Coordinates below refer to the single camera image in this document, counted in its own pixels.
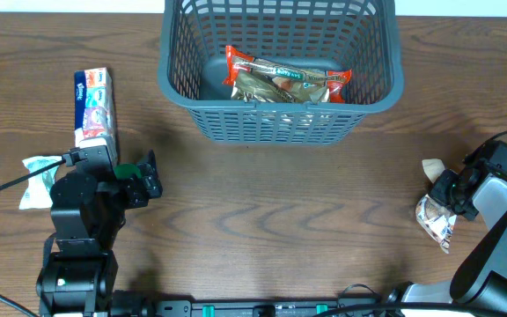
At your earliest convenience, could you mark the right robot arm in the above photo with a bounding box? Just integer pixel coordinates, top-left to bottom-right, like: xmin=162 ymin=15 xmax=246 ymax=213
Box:
xmin=388 ymin=139 xmax=507 ymax=313

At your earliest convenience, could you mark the gold foil bag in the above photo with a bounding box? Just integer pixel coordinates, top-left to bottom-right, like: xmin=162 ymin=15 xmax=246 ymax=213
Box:
xmin=231 ymin=70 xmax=330 ymax=103

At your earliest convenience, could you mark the grey plastic basket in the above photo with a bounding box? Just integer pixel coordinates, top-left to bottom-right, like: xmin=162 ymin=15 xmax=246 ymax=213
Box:
xmin=158 ymin=0 xmax=404 ymax=144

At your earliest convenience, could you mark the beige snack pouch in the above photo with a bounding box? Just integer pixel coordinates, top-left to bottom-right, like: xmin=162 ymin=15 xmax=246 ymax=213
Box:
xmin=415 ymin=158 xmax=457 ymax=254

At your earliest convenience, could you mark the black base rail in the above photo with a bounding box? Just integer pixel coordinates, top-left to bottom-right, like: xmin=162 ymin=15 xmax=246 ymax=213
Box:
xmin=112 ymin=298 xmax=413 ymax=317

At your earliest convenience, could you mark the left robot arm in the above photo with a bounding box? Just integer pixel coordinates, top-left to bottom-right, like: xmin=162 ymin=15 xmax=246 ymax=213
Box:
xmin=36 ymin=145 xmax=163 ymax=316

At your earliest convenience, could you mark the red spaghetti packet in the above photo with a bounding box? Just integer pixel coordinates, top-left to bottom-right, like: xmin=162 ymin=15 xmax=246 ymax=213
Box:
xmin=224 ymin=45 xmax=352 ymax=103

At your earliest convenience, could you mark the colourful tissue multipack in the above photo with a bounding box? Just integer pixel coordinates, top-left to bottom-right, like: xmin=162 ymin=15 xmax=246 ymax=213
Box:
xmin=74 ymin=67 xmax=119 ymax=166

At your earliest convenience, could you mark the green lid jar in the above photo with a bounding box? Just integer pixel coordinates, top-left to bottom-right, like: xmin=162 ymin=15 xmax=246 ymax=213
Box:
xmin=114 ymin=163 xmax=142 ymax=180

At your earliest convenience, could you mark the white green tissue packet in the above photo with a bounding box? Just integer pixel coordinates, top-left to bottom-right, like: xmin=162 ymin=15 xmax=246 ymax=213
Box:
xmin=18 ymin=156 xmax=62 ymax=210

